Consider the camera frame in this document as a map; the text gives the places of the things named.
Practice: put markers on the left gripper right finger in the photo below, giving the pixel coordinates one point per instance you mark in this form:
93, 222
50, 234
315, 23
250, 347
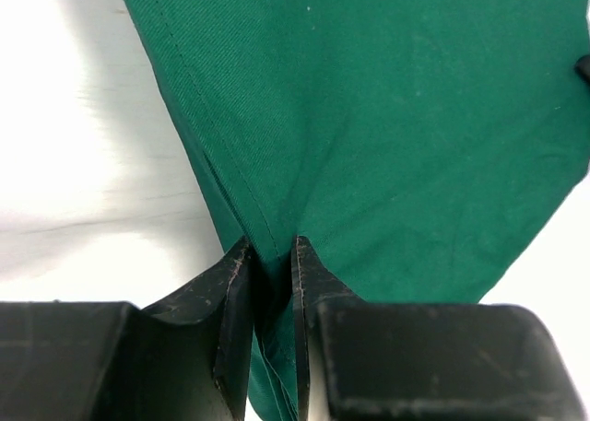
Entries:
358, 360

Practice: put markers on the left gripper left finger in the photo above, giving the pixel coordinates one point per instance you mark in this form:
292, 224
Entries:
184, 357

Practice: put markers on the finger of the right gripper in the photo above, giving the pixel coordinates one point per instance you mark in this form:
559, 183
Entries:
582, 67

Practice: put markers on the green surgical cloth wrap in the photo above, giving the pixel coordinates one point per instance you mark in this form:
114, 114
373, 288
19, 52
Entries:
420, 145

